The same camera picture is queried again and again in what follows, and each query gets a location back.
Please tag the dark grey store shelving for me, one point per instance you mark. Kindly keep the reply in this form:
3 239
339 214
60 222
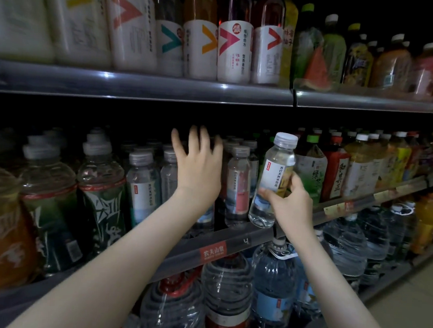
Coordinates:
134 82

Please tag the watermelon slice shelf decoration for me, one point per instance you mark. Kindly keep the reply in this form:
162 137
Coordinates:
317 73

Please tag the red price tag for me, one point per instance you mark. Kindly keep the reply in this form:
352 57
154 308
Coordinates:
214 251

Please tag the person's left forearm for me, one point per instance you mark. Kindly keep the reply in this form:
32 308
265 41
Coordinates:
102 279

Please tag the yellow label soda water bottle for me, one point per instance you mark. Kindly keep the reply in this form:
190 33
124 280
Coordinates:
270 186

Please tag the row of large water jugs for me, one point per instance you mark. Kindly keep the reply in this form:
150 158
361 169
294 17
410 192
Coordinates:
268 288

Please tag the person's right forearm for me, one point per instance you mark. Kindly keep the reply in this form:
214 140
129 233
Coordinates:
340 299

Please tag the person's right hand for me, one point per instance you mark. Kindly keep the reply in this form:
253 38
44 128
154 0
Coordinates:
294 209

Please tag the person's left hand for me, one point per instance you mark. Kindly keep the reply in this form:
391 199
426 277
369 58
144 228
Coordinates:
198 172

